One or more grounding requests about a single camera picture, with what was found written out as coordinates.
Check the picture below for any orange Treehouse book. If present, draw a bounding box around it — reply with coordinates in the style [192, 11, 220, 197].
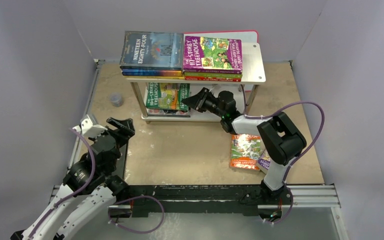
[229, 134, 263, 171]

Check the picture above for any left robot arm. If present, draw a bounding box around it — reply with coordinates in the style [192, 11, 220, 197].
[10, 114, 136, 240]

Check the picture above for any green 65-Storey Treehouse book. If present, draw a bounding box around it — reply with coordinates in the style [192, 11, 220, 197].
[183, 72, 243, 79]

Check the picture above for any small clear plastic cup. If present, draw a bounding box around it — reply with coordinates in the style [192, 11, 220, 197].
[108, 92, 123, 108]

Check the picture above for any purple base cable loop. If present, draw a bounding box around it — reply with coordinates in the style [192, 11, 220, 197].
[108, 195, 165, 235]

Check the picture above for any black Moon Sixpence book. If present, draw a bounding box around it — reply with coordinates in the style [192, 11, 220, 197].
[114, 144, 128, 180]

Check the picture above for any white two-tier metal shelf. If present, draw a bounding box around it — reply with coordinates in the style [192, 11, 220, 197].
[125, 42, 266, 124]

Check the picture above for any Jane Eyre book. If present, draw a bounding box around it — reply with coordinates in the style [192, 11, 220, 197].
[121, 69, 183, 78]

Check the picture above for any Little Women book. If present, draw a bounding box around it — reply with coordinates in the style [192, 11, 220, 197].
[147, 108, 191, 118]

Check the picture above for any red 13-Storey Treehouse book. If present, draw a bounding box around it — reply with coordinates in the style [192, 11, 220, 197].
[184, 76, 242, 83]

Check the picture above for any purple Treehouse book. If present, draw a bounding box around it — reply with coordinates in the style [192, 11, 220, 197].
[255, 149, 271, 174]

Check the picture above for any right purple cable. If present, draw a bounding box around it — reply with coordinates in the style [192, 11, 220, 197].
[239, 84, 326, 226]

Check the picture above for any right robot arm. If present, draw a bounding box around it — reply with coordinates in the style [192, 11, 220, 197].
[181, 87, 307, 204]

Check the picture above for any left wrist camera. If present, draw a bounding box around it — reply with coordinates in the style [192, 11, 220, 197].
[72, 113, 108, 139]

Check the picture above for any yellow book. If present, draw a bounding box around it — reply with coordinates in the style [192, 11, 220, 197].
[124, 76, 185, 80]

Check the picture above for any Nineteen Eighty-Four blue book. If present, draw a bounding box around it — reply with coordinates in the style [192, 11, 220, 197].
[119, 31, 185, 71]

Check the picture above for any dark green Treehouse book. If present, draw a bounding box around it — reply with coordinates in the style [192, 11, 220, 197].
[145, 82, 190, 112]

